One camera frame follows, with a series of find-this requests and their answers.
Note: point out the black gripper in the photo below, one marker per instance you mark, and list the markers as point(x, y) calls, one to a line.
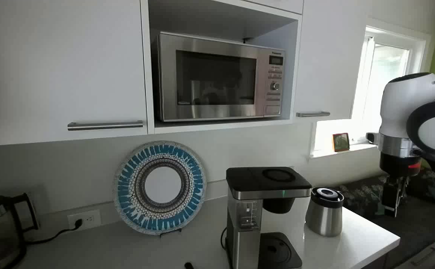
point(394, 188)

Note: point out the black silver coffee maker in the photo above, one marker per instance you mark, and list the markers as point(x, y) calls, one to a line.
point(247, 229)

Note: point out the small black object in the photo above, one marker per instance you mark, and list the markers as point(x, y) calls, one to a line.
point(187, 264)

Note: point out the stainless steel microwave oven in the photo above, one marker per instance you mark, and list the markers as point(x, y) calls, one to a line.
point(217, 79)

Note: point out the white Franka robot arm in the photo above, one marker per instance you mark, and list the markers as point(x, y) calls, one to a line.
point(406, 105)

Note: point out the white framed window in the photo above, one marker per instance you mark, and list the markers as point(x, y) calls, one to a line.
point(391, 75)

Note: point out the wide white cabinet door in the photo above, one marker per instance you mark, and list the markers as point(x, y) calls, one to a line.
point(57, 64)

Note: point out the black plate stand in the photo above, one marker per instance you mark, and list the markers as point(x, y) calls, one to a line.
point(171, 232)

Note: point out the small dark picture frame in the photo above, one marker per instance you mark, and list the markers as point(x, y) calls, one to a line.
point(341, 142)

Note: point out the white wall power outlet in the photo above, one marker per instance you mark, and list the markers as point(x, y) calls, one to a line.
point(90, 218)

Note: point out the metal carafe with black lid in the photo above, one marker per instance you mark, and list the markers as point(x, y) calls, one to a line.
point(323, 217)

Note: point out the dark camouflage cloth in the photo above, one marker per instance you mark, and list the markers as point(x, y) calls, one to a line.
point(427, 191)

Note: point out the blue white decorative plate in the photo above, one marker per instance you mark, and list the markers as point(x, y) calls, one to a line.
point(128, 191)

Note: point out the narrow white cabinet door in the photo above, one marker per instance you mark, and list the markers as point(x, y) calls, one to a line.
point(326, 54)

